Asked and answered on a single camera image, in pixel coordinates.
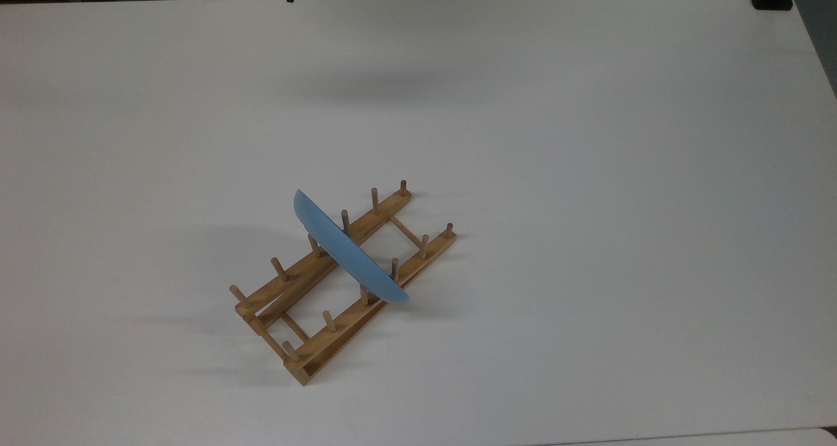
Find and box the wooden plate rack with pegs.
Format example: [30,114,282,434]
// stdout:
[229,180,456,386]

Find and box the blue round plate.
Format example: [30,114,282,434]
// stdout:
[293,189,410,304]

